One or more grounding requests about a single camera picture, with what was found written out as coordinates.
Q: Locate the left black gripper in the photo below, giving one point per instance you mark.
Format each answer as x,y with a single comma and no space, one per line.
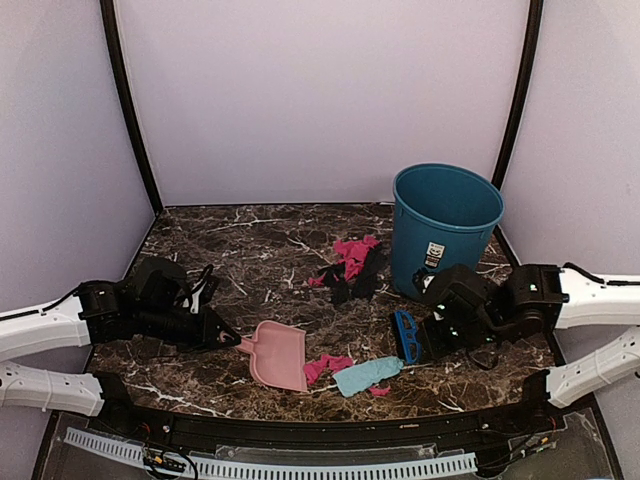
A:
210,325

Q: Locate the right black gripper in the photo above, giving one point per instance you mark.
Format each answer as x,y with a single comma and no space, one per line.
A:
436,347

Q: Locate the blue hand brush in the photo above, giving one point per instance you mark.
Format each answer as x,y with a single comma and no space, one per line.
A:
405,330

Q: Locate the pink plastic dustpan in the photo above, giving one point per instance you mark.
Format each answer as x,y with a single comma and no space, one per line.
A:
277,356

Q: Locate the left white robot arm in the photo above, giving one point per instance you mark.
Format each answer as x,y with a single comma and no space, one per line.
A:
155,301

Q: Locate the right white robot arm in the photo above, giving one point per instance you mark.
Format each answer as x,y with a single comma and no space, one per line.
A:
469,311

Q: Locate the pink paper scrap front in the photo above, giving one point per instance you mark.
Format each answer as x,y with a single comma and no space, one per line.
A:
313,370

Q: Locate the light blue paper scrap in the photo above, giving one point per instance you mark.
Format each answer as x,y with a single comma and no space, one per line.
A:
360,377

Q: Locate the blue plastic waste bin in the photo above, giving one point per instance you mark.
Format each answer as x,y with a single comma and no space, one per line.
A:
444,215

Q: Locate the pink paper scrap back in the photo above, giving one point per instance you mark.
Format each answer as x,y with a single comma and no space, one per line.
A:
353,254

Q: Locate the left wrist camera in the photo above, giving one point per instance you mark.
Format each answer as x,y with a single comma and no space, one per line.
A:
202,292

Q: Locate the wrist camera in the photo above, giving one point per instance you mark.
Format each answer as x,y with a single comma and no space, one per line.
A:
202,292
427,286

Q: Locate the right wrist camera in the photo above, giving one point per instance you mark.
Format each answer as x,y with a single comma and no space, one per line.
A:
427,286

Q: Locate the black table front rail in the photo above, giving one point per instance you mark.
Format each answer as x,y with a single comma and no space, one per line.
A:
489,428

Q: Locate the white slotted cable duct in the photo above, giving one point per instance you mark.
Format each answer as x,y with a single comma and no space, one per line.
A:
242,463

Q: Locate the right black frame post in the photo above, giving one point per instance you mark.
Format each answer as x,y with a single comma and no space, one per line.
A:
521,88

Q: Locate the black frame post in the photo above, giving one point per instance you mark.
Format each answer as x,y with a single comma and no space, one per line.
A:
126,101
521,88

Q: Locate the left black frame post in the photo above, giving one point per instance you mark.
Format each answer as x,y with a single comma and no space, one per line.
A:
126,101

